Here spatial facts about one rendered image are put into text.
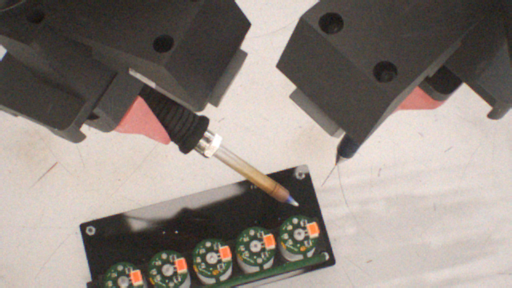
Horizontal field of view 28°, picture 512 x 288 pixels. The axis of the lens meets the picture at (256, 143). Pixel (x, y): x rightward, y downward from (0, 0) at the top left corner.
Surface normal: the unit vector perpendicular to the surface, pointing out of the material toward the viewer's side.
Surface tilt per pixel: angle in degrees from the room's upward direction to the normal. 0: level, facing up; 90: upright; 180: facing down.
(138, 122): 83
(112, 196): 0
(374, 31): 18
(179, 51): 62
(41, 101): 28
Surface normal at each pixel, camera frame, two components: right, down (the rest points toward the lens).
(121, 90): 0.77, 0.30
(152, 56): -0.39, -0.45
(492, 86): 0.25, -0.46
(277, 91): 0.01, -0.25
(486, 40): -0.65, 0.58
